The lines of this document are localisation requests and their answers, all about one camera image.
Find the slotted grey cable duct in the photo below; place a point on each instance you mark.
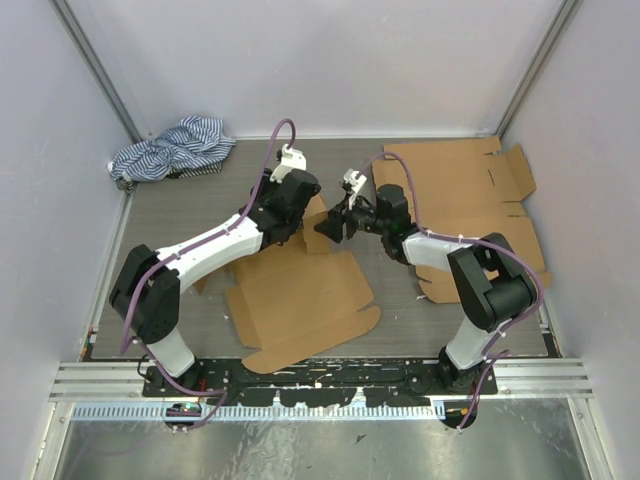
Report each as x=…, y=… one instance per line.
x=166, y=411

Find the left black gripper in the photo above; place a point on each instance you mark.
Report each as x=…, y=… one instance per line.
x=269, y=184

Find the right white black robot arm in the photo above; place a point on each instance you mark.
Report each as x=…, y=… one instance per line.
x=494, y=288

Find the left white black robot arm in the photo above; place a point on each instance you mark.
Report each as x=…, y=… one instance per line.
x=148, y=289

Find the blue striped crumpled cloth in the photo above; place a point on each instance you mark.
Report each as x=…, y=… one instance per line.
x=194, y=146

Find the stacked brown cardboard blanks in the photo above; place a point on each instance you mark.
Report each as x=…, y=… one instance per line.
x=472, y=187

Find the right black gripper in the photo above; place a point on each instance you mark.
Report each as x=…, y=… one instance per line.
x=332, y=226

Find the aluminium frame rail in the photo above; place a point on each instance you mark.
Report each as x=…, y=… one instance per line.
x=98, y=381

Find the brown cardboard box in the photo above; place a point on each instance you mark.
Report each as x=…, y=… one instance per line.
x=291, y=302

